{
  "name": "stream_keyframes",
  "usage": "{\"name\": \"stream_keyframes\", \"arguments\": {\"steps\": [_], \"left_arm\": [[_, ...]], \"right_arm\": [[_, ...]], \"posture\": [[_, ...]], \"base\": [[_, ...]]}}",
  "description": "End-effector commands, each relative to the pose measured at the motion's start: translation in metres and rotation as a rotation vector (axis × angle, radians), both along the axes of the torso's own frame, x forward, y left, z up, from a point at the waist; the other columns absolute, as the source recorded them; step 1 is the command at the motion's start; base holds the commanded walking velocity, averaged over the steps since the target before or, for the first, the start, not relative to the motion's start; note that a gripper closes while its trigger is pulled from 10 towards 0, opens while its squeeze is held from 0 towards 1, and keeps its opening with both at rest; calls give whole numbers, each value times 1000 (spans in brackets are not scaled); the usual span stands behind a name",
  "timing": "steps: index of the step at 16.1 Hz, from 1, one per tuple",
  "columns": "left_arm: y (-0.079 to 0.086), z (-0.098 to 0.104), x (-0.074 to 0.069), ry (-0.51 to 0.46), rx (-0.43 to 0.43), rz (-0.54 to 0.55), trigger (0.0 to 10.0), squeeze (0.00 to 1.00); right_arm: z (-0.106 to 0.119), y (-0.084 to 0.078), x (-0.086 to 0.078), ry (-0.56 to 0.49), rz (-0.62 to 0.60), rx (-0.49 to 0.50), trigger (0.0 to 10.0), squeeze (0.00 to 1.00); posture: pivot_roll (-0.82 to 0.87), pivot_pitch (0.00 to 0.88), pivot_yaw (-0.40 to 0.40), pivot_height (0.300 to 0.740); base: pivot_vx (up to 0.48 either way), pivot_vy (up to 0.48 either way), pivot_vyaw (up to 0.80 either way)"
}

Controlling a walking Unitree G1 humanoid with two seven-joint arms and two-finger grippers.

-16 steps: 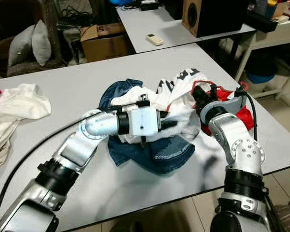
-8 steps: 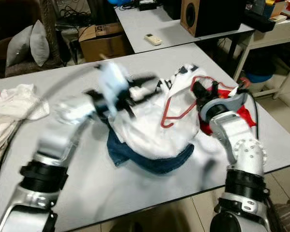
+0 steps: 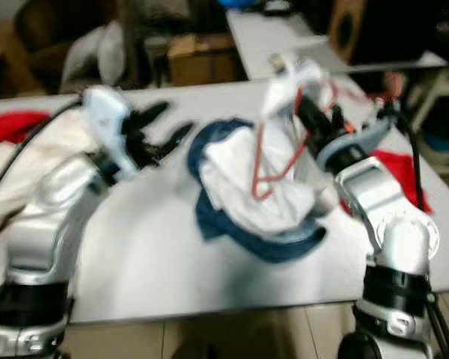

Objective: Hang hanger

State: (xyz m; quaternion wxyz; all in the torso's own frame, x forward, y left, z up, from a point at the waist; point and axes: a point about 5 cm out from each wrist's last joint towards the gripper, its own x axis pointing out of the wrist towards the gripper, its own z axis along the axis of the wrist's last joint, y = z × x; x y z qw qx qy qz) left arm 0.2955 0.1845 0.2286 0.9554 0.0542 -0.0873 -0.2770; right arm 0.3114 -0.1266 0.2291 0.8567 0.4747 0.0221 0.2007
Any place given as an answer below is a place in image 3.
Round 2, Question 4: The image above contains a dark bin blue rim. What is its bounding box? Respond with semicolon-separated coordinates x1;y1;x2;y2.
423;112;449;152

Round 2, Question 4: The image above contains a black wooden loudspeaker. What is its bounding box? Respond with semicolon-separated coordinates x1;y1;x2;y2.
328;0;435;67

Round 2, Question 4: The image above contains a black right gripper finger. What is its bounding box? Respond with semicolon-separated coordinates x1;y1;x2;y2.
295;90;332;135

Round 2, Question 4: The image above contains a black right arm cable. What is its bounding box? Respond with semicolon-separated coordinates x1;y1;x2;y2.
393;112;429;212

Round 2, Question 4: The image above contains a white printed T-shirt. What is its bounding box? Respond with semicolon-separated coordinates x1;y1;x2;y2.
201;58;337;234

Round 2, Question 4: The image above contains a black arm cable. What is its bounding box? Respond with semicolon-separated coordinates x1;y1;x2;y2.
0;101;83;210
393;112;429;212

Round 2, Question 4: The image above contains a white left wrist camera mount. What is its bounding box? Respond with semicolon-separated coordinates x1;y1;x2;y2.
81;86;135;177

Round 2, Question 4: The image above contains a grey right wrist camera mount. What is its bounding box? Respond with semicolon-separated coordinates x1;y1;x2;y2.
318;112;399;171

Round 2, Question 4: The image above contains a red clothes hanger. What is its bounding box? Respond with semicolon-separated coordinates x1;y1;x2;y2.
251;75;405;201

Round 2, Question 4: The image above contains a brown cardboard box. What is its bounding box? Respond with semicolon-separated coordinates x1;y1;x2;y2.
167;34;244;85

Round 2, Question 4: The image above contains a blue bag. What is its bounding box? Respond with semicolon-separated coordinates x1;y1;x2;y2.
217;0;264;10

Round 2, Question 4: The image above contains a white plastic bag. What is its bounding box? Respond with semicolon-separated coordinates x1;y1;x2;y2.
62;20;128;87

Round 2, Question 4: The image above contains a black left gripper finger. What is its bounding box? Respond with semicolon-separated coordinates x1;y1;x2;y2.
131;101;171;128
156;123;195;154

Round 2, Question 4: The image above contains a small red garment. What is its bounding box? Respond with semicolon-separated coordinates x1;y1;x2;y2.
370;148;433;216

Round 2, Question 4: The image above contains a black power adapter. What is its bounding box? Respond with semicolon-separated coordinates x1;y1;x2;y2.
263;0;293;17

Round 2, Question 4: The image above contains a blue denim garment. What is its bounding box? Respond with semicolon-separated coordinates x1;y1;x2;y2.
187;118;329;263

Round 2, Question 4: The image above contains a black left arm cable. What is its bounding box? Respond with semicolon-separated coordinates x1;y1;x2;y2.
0;101;83;210

